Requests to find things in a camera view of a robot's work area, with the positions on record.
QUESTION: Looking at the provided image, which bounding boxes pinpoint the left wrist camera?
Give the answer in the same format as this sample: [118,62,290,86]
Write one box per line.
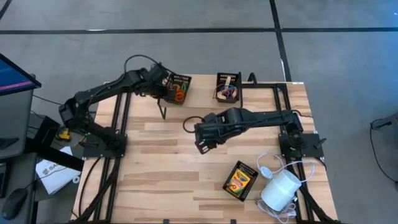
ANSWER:
[149,63,170,82]

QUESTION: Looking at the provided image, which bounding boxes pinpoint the yellow cable bundle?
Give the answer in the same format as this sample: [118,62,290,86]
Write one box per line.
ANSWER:
[57,126,86,143]

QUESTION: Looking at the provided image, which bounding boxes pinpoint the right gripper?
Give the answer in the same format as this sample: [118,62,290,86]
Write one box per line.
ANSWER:
[194,113,228,156]

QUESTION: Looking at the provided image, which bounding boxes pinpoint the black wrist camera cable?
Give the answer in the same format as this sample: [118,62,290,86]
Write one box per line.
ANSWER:
[123,54,170,82]
[182,115,206,134]

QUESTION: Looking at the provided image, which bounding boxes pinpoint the grey computer case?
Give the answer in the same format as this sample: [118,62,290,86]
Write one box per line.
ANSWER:
[0,88,35,161]

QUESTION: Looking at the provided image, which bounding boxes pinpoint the yellow Crayola crayon box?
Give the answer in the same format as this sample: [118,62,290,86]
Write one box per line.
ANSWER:
[226,168,252,198]

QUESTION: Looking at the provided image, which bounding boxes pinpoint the black slotted plastic basket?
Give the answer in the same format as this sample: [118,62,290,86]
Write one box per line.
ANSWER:
[162,73,193,106]
[214,72,243,105]
[221,160,259,202]

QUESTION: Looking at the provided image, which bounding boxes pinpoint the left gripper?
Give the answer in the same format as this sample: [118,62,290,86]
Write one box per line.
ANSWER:
[141,75,175,102]

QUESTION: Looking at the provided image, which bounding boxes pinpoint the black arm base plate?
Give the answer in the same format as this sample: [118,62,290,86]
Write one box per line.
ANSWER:
[277,132,325,159]
[81,133,129,159]

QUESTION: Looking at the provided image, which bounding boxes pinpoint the white printed cardboard box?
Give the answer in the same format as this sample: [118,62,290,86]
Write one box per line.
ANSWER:
[35,146,82,196]

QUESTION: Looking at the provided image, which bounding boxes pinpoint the computer monitor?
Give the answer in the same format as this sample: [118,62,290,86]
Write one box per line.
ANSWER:
[0,52,42,97]

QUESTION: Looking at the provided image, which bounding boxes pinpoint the black computer mouse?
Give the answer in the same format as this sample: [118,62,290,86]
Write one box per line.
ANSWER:
[1,187,29,221]

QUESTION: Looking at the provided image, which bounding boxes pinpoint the wooden shelf riser black legs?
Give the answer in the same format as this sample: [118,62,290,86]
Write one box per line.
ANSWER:
[157,70,244,121]

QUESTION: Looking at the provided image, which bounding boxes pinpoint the grey metal stand leg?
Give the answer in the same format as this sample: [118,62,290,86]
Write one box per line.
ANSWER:
[371,112,398,131]

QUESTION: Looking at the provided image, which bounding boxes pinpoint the black equipment box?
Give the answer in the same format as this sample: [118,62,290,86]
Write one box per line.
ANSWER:
[30,114,62,147]

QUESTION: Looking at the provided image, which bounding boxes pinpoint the thin red rubber band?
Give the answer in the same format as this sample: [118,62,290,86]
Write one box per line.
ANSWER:
[212,86,239,100]

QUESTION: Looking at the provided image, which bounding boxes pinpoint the white cylinder with cable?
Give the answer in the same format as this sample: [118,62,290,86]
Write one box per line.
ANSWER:
[255,152,316,224]

